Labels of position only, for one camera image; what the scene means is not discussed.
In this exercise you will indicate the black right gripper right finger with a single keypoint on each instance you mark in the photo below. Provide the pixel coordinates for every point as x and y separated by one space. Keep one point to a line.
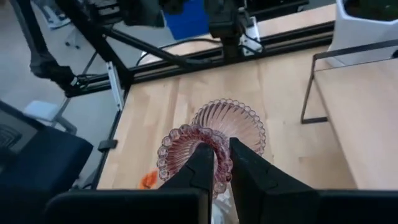
258 193

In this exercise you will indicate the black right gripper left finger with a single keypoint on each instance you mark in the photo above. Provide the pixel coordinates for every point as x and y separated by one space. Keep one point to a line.
192 180

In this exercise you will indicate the pink glass candlestick holder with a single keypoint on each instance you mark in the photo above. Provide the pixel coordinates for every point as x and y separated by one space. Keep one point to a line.
217 124

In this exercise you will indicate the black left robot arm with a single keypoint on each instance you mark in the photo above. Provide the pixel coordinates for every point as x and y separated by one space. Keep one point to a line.
228 18

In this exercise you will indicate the orange paper tag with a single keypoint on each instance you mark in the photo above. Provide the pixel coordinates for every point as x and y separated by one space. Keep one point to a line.
148 180

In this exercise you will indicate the black table edge clamp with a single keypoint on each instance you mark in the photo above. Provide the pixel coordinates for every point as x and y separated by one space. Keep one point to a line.
107 145

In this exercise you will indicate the black office chair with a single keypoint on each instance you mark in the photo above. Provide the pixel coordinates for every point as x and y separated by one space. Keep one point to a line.
40 168

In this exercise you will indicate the blue plastic bin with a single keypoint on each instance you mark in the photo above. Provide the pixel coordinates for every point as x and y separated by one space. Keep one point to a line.
186 18

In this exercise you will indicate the white chair base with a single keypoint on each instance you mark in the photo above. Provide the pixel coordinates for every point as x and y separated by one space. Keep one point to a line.
40 110

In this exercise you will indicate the white planter pot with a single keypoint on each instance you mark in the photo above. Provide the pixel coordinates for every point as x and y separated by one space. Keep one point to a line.
357 34

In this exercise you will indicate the black aluminium rig frame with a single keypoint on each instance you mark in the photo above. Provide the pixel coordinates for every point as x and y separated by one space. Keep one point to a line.
174 67

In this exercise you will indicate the wooden shelf black metal frame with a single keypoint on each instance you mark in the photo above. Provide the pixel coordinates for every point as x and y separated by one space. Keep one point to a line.
357 124

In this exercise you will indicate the silver metal frame bracket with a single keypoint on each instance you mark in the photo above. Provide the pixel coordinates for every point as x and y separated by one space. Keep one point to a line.
115 84

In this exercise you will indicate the white metal mounting bracket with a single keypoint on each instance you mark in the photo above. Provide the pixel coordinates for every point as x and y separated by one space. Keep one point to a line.
253 34

